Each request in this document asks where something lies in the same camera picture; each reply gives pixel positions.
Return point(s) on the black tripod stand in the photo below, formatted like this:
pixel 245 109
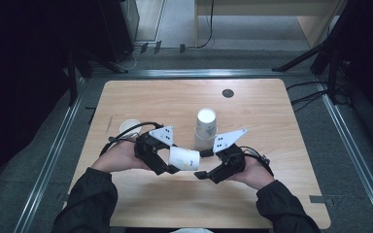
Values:
pixel 301 58

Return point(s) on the black round table grommet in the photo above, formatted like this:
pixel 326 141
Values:
pixel 228 93

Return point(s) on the black computer tower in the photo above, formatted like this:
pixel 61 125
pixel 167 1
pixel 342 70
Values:
pixel 116 29

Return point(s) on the black metal stand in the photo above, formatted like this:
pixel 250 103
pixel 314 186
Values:
pixel 73 81

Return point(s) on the black floor tape strip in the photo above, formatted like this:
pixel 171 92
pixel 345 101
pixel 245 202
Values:
pixel 182 48
pixel 157 47
pixel 144 48

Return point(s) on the person's right hand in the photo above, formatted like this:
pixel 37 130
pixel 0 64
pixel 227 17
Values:
pixel 254 173

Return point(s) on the person's left hand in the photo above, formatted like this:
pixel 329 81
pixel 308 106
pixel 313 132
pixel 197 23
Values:
pixel 116 158

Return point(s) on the light wooden desk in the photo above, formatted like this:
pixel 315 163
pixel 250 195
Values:
pixel 255 8

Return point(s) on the plain white paper cup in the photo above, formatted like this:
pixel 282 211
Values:
pixel 129 126
pixel 203 142

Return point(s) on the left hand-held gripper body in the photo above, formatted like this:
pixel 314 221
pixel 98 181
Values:
pixel 149 153

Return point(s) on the printed white paper cup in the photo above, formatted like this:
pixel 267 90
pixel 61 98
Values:
pixel 206 123
pixel 184 158

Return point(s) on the grey table bracket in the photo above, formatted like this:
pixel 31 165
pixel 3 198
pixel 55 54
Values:
pixel 319 199
pixel 62 197

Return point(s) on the long metal floor rail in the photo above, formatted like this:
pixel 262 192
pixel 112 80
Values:
pixel 50 161
pixel 353 145

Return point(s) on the short metal floor rail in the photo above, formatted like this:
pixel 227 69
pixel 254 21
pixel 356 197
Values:
pixel 191 73

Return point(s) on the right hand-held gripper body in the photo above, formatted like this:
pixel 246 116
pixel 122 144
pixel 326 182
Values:
pixel 231 161

